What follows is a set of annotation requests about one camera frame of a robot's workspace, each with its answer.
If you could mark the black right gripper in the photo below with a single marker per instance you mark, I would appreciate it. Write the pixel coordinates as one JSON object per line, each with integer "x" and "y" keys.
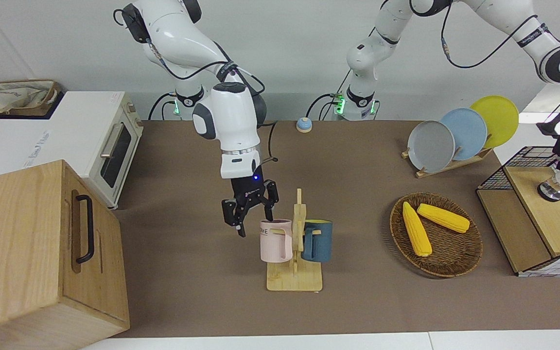
{"x": 248, "y": 194}

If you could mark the pink mug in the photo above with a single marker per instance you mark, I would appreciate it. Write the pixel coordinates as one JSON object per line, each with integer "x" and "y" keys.
{"x": 272, "y": 245}

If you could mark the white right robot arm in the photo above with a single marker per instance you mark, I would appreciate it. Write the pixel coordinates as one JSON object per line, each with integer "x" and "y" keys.
{"x": 231, "y": 116}

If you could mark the brown table mat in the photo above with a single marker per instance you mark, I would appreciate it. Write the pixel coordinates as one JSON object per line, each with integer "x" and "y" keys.
{"x": 202, "y": 243}

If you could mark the yellow plate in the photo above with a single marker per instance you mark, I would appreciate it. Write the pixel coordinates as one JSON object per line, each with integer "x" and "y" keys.
{"x": 501, "y": 116}

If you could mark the dark blue mug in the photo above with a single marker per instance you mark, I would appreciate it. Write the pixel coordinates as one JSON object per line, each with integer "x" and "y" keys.
{"x": 320, "y": 243}

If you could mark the wooden mug tree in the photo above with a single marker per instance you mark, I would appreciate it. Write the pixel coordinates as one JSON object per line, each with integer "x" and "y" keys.
{"x": 294, "y": 279}

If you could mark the light blue plate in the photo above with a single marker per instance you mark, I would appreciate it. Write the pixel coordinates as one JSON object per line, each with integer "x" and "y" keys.
{"x": 469, "y": 131}

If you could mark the wooden plate rack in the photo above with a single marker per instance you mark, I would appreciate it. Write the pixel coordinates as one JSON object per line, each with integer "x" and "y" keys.
{"x": 447, "y": 167}

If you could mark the yellow corn cob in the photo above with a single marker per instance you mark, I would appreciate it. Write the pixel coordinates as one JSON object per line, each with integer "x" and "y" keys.
{"x": 445, "y": 218}
{"x": 417, "y": 231}

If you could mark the grey plate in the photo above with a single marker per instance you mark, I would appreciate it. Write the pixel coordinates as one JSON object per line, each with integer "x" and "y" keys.
{"x": 430, "y": 148}

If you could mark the brown wicker basket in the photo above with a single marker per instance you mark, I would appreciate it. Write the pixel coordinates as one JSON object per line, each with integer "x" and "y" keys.
{"x": 450, "y": 253}

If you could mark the white toaster oven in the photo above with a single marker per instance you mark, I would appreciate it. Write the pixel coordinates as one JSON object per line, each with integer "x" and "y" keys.
{"x": 66, "y": 136}

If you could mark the wooden cabinet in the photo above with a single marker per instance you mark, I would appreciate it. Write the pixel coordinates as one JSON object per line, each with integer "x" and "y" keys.
{"x": 17, "y": 253}

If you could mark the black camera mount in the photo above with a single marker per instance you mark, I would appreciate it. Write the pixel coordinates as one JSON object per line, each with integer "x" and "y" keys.
{"x": 554, "y": 124}

